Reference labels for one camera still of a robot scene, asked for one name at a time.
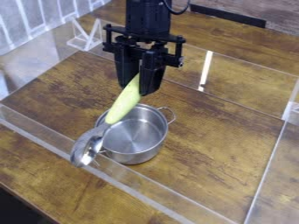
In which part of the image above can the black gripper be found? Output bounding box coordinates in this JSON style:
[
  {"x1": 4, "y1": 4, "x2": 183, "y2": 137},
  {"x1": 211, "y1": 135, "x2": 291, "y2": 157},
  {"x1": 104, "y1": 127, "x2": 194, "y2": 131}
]
[{"x1": 103, "y1": 24, "x2": 186, "y2": 96}]

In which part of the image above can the green handled metal spoon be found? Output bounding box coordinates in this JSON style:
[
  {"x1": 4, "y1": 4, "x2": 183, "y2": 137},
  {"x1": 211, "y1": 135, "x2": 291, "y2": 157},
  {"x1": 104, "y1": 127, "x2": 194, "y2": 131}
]
[{"x1": 69, "y1": 74, "x2": 141, "y2": 167}]

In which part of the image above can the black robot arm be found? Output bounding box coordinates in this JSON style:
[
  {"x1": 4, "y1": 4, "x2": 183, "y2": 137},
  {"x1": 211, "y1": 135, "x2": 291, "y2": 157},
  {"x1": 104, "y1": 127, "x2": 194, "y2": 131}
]
[{"x1": 103, "y1": 0, "x2": 187, "y2": 96}]

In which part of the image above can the clear acrylic triangular stand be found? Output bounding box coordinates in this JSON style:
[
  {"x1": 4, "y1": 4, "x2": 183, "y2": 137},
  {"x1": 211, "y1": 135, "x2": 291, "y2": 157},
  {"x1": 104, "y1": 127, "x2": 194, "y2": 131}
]
[{"x1": 67, "y1": 19, "x2": 103, "y2": 52}]

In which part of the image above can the stainless steel pot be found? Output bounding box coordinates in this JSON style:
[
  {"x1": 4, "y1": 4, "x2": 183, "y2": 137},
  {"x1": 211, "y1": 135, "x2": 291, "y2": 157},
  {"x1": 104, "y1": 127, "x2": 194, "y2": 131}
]
[{"x1": 81, "y1": 103, "x2": 176, "y2": 165}]

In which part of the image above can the black bar in background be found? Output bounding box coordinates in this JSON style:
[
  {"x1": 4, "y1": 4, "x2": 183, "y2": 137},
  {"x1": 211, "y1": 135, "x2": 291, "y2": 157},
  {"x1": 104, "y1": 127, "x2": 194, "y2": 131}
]
[{"x1": 191, "y1": 3, "x2": 267, "y2": 28}]

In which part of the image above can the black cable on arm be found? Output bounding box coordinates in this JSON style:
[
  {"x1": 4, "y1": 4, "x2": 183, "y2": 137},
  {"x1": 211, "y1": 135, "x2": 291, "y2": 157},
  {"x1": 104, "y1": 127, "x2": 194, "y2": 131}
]
[{"x1": 162, "y1": 0, "x2": 192, "y2": 16}]

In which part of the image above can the clear acrylic enclosure wall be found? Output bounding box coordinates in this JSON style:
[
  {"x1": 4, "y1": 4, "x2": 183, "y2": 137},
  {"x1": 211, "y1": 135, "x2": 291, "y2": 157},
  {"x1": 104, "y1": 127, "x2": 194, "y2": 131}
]
[{"x1": 0, "y1": 103, "x2": 238, "y2": 224}]

